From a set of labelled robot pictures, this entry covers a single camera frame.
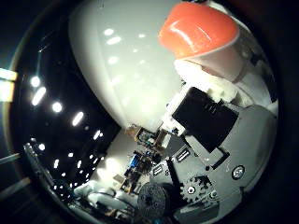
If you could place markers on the small wooden box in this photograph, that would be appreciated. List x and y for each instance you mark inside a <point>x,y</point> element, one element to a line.
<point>134,130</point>

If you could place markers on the blue box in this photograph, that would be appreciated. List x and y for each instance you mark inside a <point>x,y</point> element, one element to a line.
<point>134,160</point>

